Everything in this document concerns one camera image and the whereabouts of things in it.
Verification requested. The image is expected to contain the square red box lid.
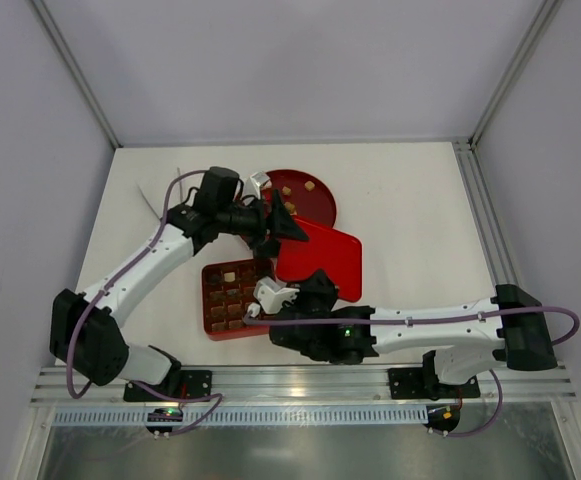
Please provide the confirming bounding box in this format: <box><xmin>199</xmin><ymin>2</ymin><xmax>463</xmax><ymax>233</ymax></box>
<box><xmin>276</xmin><ymin>217</ymin><xmax>363</xmax><ymax>302</ymax></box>

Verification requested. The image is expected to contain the square red chocolate box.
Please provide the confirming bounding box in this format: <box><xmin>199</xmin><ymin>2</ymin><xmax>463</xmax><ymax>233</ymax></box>
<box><xmin>201</xmin><ymin>259</ymin><xmax>275</xmax><ymax>341</ymax></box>

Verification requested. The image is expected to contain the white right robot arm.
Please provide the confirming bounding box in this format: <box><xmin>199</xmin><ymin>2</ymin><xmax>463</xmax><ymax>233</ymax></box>
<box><xmin>255</xmin><ymin>270</ymin><xmax>557</xmax><ymax>400</ymax></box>

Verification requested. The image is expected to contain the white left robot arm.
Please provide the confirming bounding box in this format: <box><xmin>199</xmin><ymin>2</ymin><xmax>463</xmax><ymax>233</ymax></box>
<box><xmin>49</xmin><ymin>167</ymin><xmax>309</xmax><ymax>399</ymax></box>

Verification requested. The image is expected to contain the round red tray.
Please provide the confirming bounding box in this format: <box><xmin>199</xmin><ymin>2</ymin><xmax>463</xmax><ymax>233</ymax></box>
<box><xmin>239</xmin><ymin>169</ymin><xmax>337</xmax><ymax>227</ymax></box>

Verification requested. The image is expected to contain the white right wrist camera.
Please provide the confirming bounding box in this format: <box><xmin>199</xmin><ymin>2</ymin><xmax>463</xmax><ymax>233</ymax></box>
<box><xmin>246</xmin><ymin>277</ymin><xmax>299</xmax><ymax>319</ymax></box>

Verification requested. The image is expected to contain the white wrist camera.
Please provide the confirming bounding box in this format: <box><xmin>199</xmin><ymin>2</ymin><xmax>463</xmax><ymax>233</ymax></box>
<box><xmin>246</xmin><ymin>171</ymin><xmax>271</xmax><ymax>198</ymax></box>
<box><xmin>246</xmin><ymin>277</ymin><xmax>299</xmax><ymax>319</ymax></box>

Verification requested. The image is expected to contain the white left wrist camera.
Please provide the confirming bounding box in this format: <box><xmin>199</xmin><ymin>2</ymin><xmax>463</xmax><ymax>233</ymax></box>
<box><xmin>246</xmin><ymin>171</ymin><xmax>271</xmax><ymax>198</ymax></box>

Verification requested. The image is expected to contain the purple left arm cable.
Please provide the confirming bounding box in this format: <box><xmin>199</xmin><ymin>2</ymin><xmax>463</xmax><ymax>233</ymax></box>
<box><xmin>66</xmin><ymin>169</ymin><xmax>224</xmax><ymax>436</ymax></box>

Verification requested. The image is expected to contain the aluminium front rail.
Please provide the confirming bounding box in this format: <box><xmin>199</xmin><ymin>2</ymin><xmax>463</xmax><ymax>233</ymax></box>
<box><xmin>30</xmin><ymin>364</ymin><xmax>577</xmax><ymax>406</ymax></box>

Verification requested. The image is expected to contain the aluminium rail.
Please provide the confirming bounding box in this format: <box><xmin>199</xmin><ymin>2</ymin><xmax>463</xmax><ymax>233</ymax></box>
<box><xmin>453</xmin><ymin>139</ymin><xmax>523</xmax><ymax>287</ymax></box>
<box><xmin>30</xmin><ymin>364</ymin><xmax>577</xmax><ymax>406</ymax></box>

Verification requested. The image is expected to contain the slotted grey cable duct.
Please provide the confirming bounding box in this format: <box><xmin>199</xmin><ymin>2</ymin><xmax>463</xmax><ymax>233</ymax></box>
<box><xmin>52</xmin><ymin>404</ymin><xmax>428</xmax><ymax>427</ymax></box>

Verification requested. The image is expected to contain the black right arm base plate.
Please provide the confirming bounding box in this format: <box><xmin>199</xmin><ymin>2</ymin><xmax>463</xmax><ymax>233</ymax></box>
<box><xmin>387</xmin><ymin>367</ymin><xmax>481</xmax><ymax>401</ymax></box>

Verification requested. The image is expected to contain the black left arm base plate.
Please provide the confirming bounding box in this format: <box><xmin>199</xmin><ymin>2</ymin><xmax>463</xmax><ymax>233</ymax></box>
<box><xmin>123</xmin><ymin>368</ymin><xmax>213</xmax><ymax>403</ymax></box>

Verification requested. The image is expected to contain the right side aluminium rail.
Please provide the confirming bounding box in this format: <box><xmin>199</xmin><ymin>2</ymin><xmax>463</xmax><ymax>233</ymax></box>
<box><xmin>453</xmin><ymin>139</ymin><xmax>523</xmax><ymax>287</ymax></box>

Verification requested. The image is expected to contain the left aluminium frame post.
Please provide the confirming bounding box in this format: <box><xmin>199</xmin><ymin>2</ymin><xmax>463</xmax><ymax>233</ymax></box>
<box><xmin>27</xmin><ymin>0</ymin><xmax>122</xmax><ymax>150</ymax></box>

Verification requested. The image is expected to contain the aluminium frame post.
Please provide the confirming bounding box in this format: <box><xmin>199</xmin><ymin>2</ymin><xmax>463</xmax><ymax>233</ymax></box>
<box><xmin>27</xmin><ymin>0</ymin><xmax>122</xmax><ymax>150</ymax></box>
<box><xmin>469</xmin><ymin>0</ymin><xmax>563</xmax><ymax>149</ymax></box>

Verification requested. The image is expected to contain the right aluminium frame post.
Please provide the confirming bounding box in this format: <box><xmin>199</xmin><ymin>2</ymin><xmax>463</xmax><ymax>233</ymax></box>
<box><xmin>469</xmin><ymin>0</ymin><xmax>563</xmax><ymax>149</ymax></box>

